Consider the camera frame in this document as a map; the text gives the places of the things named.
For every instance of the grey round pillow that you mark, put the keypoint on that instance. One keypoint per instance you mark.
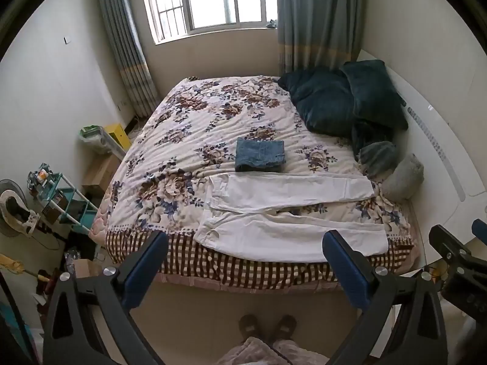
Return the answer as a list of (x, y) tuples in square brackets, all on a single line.
[(405, 176)]

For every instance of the window with white frame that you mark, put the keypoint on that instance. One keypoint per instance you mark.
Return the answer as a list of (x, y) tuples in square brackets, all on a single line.
[(213, 0)]

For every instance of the yellow box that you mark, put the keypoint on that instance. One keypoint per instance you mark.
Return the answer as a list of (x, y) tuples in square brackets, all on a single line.
[(118, 134)]

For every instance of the white bed headboard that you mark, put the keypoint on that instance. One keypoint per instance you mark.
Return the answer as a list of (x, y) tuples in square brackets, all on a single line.
[(430, 102)]

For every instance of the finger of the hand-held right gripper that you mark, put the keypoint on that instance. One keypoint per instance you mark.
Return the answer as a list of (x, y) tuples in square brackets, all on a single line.
[(445, 241), (481, 228)]

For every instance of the dark teal pillow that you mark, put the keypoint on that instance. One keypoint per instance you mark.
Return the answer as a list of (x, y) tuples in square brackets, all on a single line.
[(374, 91), (323, 99)]

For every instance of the white pants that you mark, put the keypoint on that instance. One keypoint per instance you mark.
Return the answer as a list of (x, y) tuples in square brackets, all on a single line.
[(289, 194)]

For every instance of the floral checkered bed quilt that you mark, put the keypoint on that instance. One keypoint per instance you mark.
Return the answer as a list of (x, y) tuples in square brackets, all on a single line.
[(213, 118)]

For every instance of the grey-green crumpled blanket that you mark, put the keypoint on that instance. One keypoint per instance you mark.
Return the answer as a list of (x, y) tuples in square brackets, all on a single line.
[(376, 156)]

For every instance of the teal storage rack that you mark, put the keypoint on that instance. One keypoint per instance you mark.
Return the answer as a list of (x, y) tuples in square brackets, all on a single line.
[(70, 205)]

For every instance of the yellow mop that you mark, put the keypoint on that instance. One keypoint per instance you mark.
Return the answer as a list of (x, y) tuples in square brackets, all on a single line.
[(13, 264)]

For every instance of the clear green-lidded plastic bin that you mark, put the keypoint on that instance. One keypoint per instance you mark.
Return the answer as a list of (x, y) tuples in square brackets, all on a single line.
[(97, 138)]

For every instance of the blue-grey striped curtain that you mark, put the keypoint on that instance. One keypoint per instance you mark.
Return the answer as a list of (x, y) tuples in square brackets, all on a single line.
[(315, 19), (125, 38)]

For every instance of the small cardboard box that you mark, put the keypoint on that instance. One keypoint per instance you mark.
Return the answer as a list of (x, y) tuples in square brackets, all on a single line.
[(86, 268)]

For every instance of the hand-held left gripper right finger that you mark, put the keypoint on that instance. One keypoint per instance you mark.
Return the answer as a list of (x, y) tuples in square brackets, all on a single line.
[(342, 270)]

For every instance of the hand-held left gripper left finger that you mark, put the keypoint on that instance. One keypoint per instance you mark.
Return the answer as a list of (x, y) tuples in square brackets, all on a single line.
[(146, 270)]

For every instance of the standing electric fan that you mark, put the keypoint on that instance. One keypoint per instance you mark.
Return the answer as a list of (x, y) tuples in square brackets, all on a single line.
[(15, 207)]

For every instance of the person's pink fleece trousers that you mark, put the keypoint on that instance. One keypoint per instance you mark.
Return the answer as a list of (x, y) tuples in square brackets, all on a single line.
[(262, 353)]

